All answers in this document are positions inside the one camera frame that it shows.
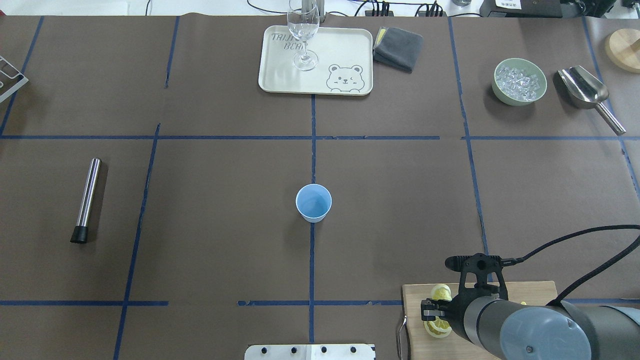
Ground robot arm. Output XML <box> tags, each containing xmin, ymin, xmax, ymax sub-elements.
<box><xmin>420</xmin><ymin>296</ymin><xmax>640</xmax><ymax>360</ymax></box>

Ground grey folded cloth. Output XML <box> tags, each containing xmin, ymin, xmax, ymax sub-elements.
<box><xmin>372</xmin><ymin>26</ymin><xmax>425</xmax><ymax>73</ymax></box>

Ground cream bear serving tray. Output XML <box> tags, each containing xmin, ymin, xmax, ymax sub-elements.
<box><xmin>258</xmin><ymin>25</ymin><xmax>374</xmax><ymax>96</ymax></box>

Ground steel muddler black tip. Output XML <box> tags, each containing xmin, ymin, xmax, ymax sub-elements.
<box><xmin>70</xmin><ymin>157</ymin><xmax>102</xmax><ymax>244</ymax></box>

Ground round wooden stand base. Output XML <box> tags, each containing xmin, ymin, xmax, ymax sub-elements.
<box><xmin>605</xmin><ymin>28</ymin><xmax>640</xmax><ymax>75</ymax></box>

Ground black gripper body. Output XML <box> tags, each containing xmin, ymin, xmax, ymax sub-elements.
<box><xmin>434</xmin><ymin>297</ymin><xmax>471</xmax><ymax>331</ymax></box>

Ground clear wine glass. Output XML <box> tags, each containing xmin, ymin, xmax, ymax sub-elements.
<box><xmin>286</xmin><ymin>0</ymin><xmax>320</xmax><ymax>72</ymax></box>

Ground steel ice scoop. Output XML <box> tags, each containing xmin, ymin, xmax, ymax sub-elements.
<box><xmin>557</xmin><ymin>65</ymin><xmax>627</xmax><ymax>136</ymax></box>

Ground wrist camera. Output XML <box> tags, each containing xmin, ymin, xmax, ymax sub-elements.
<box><xmin>445</xmin><ymin>253</ymin><xmax>520</xmax><ymax>304</ymax></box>

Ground white wire cup rack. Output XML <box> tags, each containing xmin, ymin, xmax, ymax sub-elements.
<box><xmin>0</xmin><ymin>56</ymin><xmax>29</xmax><ymax>103</ymax></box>

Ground green bowl of ice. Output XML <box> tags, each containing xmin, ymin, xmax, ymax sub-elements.
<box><xmin>491</xmin><ymin>58</ymin><xmax>547</xmax><ymax>106</ymax></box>

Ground bamboo cutting board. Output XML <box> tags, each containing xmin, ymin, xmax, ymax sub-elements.
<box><xmin>397</xmin><ymin>281</ymin><xmax>557</xmax><ymax>360</ymax></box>

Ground lemon slices on board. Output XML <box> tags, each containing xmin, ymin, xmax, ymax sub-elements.
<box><xmin>423</xmin><ymin>316</ymin><xmax>452</xmax><ymax>338</ymax></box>

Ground black power strip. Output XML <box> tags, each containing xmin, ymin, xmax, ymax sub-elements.
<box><xmin>356</xmin><ymin>0</ymin><xmax>447</xmax><ymax>18</ymax></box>

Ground yellow lemon slice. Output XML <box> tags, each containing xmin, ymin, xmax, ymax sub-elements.
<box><xmin>430</xmin><ymin>284</ymin><xmax>453</xmax><ymax>301</ymax></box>

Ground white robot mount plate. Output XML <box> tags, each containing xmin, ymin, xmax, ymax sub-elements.
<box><xmin>244</xmin><ymin>343</ymin><xmax>377</xmax><ymax>360</ymax></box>

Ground blue paper cup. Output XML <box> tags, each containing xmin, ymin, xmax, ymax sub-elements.
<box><xmin>294</xmin><ymin>183</ymin><xmax>333</xmax><ymax>224</ymax></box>

